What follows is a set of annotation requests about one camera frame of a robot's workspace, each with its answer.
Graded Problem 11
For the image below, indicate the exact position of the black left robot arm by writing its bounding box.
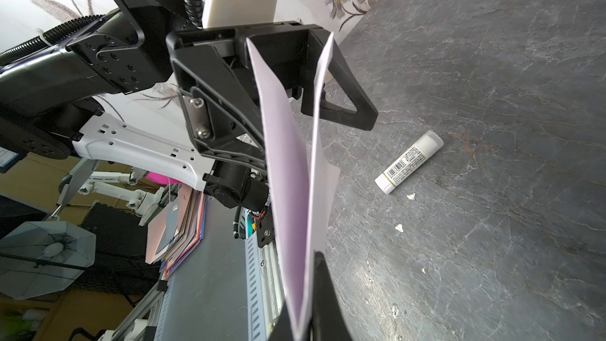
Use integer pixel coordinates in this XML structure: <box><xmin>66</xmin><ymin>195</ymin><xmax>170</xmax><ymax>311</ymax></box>
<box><xmin>1</xmin><ymin>0</ymin><xmax>378</xmax><ymax>171</ymax></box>

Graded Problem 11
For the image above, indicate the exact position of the white floral letter paper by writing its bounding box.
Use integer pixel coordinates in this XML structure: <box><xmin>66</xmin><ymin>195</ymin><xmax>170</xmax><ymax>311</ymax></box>
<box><xmin>246</xmin><ymin>38</ymin><xmax>320</xmax><ymax>340</ymax></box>

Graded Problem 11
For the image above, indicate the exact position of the white slotted cable duct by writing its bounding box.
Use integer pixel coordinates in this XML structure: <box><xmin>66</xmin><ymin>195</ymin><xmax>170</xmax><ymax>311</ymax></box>
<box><xmin>240</xmin><ymin>209</ymin><xmax>284</xmax><ymax>340</ymax></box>

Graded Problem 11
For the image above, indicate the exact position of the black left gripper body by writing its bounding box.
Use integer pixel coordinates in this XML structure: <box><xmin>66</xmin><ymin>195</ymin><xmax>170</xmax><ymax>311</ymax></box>
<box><xmin>167</xmin><ymin>22</ymin><xmax>330</xmax><ymax>171</ymax></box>

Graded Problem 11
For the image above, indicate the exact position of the white glue stick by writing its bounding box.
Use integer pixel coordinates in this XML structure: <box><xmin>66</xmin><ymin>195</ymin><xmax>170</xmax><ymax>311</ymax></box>
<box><xmin>375</xmin><ymin>131</ymin><xmax>444</xmax><ymax>194</ymax></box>

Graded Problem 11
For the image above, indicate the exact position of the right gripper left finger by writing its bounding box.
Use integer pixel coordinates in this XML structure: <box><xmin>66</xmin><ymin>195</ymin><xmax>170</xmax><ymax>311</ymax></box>
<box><xmin>268</xmin><ymin>304</ymin><xmax>294</xmax><ymax>341</ymax></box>

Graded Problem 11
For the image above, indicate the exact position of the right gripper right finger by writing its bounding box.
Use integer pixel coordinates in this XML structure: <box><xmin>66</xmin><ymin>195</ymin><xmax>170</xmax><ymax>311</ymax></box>
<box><xmin>310</xmin><ymin>252</ymin><xmax>352</xmax><ymax>341</ymax></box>

